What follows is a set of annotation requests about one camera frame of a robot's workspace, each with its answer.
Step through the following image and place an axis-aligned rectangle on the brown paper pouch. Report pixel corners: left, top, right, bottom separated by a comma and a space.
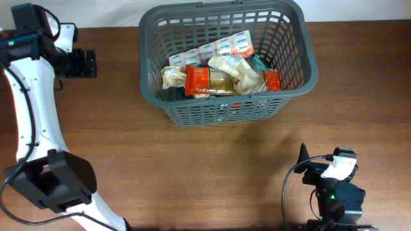
161, 65, 187, 90
207, 55, 267, 95

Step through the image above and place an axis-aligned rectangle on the light teal tissue pack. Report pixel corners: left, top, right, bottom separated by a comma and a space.
247, 55, 267, 72

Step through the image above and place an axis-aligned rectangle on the orange spaghetti pasta packet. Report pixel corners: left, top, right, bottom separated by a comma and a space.
184, 65, 282, 98

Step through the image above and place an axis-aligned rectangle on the Kleenex tissue multipack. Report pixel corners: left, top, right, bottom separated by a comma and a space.
168, 30, 254, 67

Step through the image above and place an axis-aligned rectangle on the green Nescafe coffee bag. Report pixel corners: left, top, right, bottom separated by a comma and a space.
159, 87, 247, 114

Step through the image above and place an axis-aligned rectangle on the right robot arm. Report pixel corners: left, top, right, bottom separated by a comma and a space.
293, 144, 378, 231

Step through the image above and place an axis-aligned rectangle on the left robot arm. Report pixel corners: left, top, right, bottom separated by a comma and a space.
1, 3, 130, 230

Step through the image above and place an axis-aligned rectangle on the grey plastic basket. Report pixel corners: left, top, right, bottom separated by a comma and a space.
139, 0, 319, 126

